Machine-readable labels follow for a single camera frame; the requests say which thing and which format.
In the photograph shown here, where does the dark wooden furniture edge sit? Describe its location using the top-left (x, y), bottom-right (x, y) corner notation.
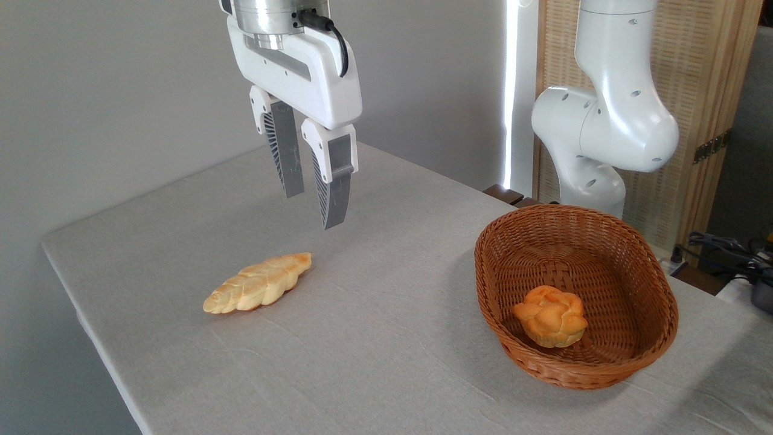
top-left (483, 184), bottom-right (539, 209)

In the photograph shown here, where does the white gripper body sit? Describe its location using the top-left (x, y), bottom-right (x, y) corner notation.
top-left (226, 16), bottom-right (364, 131)

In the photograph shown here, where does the dark metal screen hinge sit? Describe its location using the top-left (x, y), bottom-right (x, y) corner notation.
top-left (693, 129), bottom-right (733, 165)

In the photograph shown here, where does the round orange bread roll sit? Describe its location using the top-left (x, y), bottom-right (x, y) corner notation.
top-left (512, 285), bottom-right (589, 349)

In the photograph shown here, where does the wooden rattan folding screen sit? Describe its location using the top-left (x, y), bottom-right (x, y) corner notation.
top-left (534, 0), bottom-right (765, 254)

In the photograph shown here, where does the black cable bundle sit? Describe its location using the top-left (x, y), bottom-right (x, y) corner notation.
top-left (670, 231), bottom-right (773, 286)

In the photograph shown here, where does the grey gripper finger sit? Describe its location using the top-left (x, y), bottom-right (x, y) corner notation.
top-left (301, 118), bottom-right (359, 231)
top-left (249, 85), bottom-right (305, 199)

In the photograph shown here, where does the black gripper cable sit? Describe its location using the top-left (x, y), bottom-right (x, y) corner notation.
top-left (298, 8), bottom-right (350, 79)

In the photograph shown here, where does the grey tablecloth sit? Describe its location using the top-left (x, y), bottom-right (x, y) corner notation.
top-left (41, 142), bottom-right (773, 435)

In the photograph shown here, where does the brown oval wicker basket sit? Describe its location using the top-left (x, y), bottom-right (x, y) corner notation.
top-left (474, 204), bottom-right (679, 391)

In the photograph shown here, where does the long braided bread loaf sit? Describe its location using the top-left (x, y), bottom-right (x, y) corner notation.
top-left (202, 252), bottom-right (313, 315)

